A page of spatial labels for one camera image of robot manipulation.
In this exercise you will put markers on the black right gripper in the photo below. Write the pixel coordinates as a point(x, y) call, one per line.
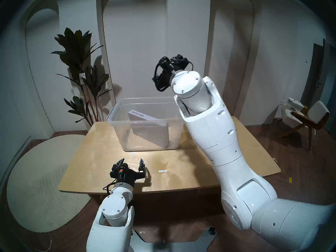
point(164, 75)

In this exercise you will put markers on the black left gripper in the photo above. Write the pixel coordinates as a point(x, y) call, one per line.
point(126, 175)

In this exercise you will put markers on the large grey special issue book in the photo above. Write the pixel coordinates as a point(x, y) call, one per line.
point(155, 133)

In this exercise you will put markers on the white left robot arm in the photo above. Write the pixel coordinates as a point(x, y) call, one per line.
point(113, 220)

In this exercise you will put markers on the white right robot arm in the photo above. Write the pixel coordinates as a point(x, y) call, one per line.
point(218, 138)

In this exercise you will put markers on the clear plastic storage box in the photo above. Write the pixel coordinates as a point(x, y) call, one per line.
point(123, 133)

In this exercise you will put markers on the light wooden table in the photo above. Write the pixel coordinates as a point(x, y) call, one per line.
point(99, 159)

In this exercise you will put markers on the white plant tag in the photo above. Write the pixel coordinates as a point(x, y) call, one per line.
point(82, 78)

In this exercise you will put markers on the tall dark green plant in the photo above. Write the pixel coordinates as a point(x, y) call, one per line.
point(76, 49)

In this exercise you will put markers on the round beige rug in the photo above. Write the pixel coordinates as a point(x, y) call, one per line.
point(34, 183)

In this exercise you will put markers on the white device on armchair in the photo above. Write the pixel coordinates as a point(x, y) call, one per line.
point(294, 103)

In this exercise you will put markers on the dark grey door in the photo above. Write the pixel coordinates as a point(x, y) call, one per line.
point(315, 75)

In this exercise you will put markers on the wooden armchair with white cushions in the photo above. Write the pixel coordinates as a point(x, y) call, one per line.
point(319, 111)

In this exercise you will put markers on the grey metal robot base plate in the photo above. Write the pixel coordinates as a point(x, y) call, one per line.
point(170, 246)

